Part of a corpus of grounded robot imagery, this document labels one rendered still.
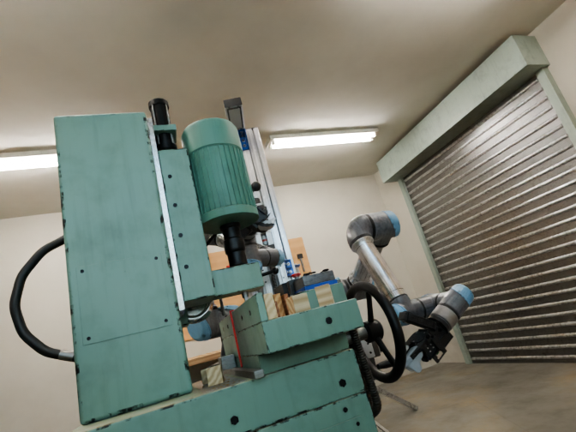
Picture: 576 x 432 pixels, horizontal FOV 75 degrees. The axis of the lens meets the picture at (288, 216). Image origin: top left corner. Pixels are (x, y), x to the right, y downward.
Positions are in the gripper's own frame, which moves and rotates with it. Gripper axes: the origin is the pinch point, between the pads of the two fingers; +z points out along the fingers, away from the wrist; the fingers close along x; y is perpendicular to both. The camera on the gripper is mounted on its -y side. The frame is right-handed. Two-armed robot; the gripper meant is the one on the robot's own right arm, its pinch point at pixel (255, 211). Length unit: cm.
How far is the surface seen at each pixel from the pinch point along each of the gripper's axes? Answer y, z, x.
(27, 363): -130, -318, -97
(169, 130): -5.4, 16.4, -32.9
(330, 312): -25, 42, 30
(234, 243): -18.3, 15.3, 3.3
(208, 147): -3.5, 20.5, -19.9
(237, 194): -8.6, 20.4, -4.7
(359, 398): -33, 34, 47
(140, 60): 68, -88, -129
